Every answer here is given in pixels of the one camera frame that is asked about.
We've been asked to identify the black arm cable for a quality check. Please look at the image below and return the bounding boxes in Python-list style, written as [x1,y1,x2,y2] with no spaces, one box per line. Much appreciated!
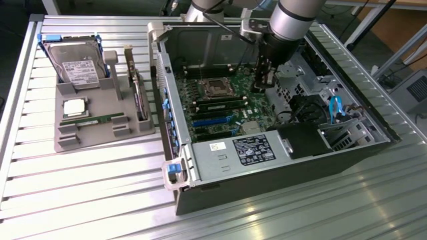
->
[191,0,260,46]

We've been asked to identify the graphics card with bracket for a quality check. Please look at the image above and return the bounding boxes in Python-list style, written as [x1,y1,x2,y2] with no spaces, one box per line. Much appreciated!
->
[121,44,151,124]

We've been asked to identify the silver hard disk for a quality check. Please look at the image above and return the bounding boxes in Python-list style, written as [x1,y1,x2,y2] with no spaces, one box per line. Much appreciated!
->
[45,41,103,90]

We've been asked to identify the blue SATA wire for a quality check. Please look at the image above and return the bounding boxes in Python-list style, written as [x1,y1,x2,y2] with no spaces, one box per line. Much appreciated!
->
[327,95,348,125]

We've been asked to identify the green motherboard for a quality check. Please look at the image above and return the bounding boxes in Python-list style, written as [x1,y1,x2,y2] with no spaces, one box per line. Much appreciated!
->
[175,64,280,141]

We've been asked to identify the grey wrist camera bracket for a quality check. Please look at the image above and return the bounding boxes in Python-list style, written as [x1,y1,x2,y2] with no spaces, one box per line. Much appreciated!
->
[239,17,269,44]

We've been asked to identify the grey desktop computer tower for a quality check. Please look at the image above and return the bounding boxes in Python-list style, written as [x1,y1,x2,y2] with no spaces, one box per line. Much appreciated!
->
[387,69,427,114]

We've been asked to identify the grey power supply unit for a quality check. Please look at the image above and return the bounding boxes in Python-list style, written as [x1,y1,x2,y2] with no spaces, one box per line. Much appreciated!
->
[189,130,292,181]

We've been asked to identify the installed green RAM stick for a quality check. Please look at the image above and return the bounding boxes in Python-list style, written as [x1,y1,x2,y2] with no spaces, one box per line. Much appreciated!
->
[196,101,248,112]

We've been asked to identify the wooden desk with white legs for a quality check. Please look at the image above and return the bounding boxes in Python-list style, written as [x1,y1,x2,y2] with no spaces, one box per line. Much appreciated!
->
[324,0,427,65]

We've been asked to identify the silver chipset heatsink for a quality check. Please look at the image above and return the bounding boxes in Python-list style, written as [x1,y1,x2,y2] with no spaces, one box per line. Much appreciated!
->
[240,121,264,133]

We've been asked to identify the metal CPU socket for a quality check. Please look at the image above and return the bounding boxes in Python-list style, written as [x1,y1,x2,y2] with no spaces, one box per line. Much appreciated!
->
[197,76,235,99]

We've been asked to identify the blue expansion slot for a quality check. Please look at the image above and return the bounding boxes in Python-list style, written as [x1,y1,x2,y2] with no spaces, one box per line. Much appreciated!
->
[191,112,235,127]

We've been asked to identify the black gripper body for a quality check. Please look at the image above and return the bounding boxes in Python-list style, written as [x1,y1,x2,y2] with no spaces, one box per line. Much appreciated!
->
[256,33,303,70]

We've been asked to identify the blue disk carrier frame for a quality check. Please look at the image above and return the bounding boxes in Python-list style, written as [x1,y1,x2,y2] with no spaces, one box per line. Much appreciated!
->
[34,32,112,84]

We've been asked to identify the metal disk bay cage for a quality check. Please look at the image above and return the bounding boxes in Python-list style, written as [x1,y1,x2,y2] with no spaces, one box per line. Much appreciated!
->
[265,61,337,121]

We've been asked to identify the loose green RAM stick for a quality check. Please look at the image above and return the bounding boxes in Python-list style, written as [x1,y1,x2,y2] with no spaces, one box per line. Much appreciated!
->
[69,113,125,125]

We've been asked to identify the blue case latch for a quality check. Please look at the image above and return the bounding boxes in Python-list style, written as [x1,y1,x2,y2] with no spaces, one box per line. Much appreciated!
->
[164,163,181,175]

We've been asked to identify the silver CPU chip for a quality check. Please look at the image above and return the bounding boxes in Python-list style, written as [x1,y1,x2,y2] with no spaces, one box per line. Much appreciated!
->
[63,99,91,117]

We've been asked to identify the black open PC case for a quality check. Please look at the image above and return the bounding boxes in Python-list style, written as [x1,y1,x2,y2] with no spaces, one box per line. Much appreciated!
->
[145,21,403,216]

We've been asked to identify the grey plastic parts rack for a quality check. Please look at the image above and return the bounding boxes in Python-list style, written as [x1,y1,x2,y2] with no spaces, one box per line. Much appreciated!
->
[52,49,156,153]

